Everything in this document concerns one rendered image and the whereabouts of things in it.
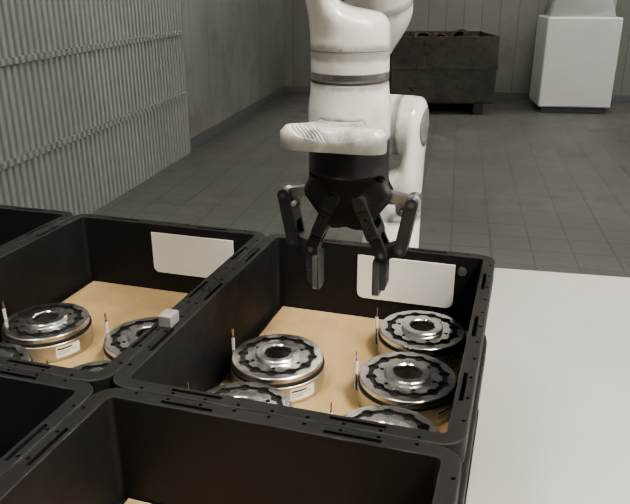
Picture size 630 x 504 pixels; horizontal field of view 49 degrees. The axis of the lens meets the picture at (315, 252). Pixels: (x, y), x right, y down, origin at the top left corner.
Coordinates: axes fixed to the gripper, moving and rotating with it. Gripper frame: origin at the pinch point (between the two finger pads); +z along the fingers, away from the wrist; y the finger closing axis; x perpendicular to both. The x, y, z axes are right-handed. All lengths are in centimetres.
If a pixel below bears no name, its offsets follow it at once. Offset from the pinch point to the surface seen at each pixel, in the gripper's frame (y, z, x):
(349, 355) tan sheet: 1.6, 14.3, -8.7
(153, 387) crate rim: 12.4, 3.9, 17.9
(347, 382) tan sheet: 0.5, 14.2, -2.8
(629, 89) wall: -141, 95, -795
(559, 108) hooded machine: -63, 103, -701
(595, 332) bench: -31, 28, -50
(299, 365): 5.1, 11.0, 0.2
